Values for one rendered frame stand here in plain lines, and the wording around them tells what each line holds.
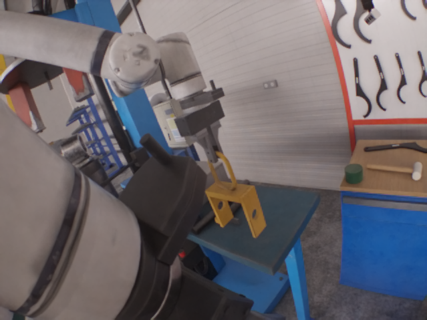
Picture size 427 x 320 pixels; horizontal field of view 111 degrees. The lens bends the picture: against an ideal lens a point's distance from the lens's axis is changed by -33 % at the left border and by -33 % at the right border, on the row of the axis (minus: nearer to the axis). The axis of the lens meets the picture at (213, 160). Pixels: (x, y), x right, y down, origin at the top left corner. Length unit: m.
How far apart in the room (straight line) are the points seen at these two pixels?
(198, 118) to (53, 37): 0.37
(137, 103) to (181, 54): 0.90
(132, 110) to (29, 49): 1.03
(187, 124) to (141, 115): 0.89
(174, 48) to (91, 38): 0.22
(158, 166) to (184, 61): 0.41
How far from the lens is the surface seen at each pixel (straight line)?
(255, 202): 0.64
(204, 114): 0.56
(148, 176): 0.16
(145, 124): 1.40
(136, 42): 0.37
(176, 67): 0.54
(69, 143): 1.32
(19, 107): 1.45
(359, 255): 1.55
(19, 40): 0.45
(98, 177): 1.31
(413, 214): 1.25
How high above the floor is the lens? 1.63
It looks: 20 degrees down
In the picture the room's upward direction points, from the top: 22 degrees counter-clockwise
